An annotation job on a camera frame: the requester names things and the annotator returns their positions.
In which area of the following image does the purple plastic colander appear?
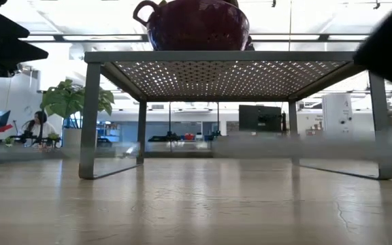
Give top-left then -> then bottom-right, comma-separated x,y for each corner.
132,0 -> 255,52

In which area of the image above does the black monitor back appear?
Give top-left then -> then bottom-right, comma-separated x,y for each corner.
238,104 -> 282,133

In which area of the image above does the person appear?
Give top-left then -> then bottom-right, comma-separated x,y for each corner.
21,110 -> 58,140

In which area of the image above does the black aluminium table frame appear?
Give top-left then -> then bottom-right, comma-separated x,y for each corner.
0,148 -> 392,161

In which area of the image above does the white pillar with poster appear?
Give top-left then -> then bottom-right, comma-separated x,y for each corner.
321,93 -> 354,137

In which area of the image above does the green plant in white pot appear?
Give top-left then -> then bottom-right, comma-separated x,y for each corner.
40,78 -> 115,149

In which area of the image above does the grey perforated metal shelf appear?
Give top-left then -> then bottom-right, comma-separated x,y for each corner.
79,50 -> 392,180

